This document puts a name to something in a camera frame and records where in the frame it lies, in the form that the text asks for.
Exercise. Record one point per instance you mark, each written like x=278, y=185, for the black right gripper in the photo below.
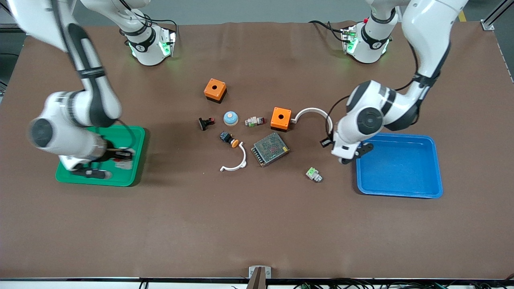
x=109, y=154

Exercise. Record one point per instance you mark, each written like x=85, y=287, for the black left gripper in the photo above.
x=326, y=142

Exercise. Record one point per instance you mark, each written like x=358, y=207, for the grey red circuit breaker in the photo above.
x=125, y=163

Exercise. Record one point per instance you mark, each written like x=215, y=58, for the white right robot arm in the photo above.
x=72, y=108

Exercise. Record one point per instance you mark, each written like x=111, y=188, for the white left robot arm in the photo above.
x=425, y=24

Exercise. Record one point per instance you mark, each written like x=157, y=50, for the green plastic tray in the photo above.
x=134, y=176

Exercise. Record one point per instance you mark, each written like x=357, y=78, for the blue plastic tray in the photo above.
x=401, y=172

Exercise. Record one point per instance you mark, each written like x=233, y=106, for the orange black button box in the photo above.
x=215, y=89
x=280, y=118

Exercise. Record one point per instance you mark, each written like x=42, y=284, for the metal mesh power supply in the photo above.
x=270, y=149

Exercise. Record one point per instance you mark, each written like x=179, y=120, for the black orange push button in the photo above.
x=227, y=138

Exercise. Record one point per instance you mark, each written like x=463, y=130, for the white green red indicator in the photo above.
x=253, y=121

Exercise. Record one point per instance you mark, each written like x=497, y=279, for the blue dome button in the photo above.
x=231, y=119

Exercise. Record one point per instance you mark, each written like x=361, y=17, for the green white switch block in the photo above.
x=313, y=174

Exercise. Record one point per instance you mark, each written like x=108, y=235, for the large white arc bracket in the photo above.
x=311, y=109

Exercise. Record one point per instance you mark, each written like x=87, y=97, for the black red switch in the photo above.
x=205, y=123

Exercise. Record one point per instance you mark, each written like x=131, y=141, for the small white arc bracket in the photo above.
x=242, y=158

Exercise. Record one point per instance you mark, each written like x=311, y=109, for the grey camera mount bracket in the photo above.
x=259, y=277

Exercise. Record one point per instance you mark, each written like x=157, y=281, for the aluminium frame profile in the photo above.
x=488, y=25

